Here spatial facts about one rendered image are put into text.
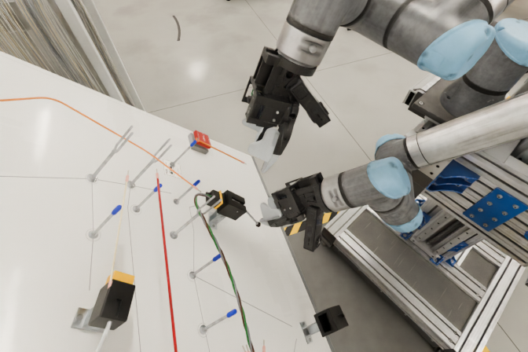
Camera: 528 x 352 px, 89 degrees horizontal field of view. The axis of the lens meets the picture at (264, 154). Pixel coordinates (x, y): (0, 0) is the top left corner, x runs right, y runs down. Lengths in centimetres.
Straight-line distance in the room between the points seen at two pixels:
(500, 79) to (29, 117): 103
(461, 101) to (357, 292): 123
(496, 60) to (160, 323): 90
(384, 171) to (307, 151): 171
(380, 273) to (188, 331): 124
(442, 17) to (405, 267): 144
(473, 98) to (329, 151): 145
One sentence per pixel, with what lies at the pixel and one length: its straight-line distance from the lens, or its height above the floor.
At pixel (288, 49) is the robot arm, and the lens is 41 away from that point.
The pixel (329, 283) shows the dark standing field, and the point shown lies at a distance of 179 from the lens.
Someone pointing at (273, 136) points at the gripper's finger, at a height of 136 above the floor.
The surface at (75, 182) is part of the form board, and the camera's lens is 57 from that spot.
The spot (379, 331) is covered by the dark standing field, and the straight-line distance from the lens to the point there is 182.
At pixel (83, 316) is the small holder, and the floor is 130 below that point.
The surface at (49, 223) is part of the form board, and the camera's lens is 52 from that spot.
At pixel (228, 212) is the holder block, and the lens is 64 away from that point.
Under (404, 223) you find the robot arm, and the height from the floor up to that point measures 120.
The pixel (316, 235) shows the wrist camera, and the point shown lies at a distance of 64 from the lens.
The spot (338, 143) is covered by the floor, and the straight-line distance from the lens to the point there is 231.
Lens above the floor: 171
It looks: 53 degrees down
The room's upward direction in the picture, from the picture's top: straight up
